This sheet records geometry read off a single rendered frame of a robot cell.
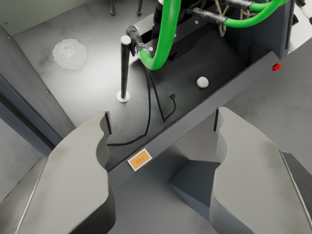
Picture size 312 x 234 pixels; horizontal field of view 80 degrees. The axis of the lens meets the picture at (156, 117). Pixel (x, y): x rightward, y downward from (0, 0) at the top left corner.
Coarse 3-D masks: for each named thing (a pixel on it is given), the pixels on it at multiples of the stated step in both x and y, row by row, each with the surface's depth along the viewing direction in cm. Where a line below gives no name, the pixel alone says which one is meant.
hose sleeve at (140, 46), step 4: (132, 32) 33; (136, 32) 33; (136, 36) 31; (136, 40) 30; (140, 40) 30; (136, 44) 30; (140, 44) 29; (144, 44) 30; (136, 48) 29; (140, 48) 29; (144, 48) 28; (136, 52) 29; (148, 52) 29
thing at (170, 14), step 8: (168, 0) 14; (176, 0) 14; (168, 8) 15; (176, 8) 15; (168, 16) 15; (176, 16) 15; (168, 24) 16; (176, 24) 16; (160, 32) 17; (168, 32) 16; (160, 40) 18; (168, 40) 17; (160, 48) 18; (168, 48) 18; (144, 56) 27; (160, 56) 19; (144, 64) 26; (152, 64) 22; (160, 64) 21
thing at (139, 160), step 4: (144, 152) 44; (136, 156) 44; (140, 156) 44; (144, 156) 44; (148, 156) 44; (132, 160) 44; (136, 160) 44; (140, 160) 44; (144, 160) 44; (132, 164) 43; (136, 164) 44; (140, 164) 44
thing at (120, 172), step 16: (256, 64) 57; (272, 64) 58; (240, 80) 55; (208, 96) 52; (224, 96) 53; (192, 112) 50; (208, 112) 51; (176, 128) 48; (192, 128) 49; (144, 144) 46; (160, 144) 47; (112, 176) 43; (128, 176) 44
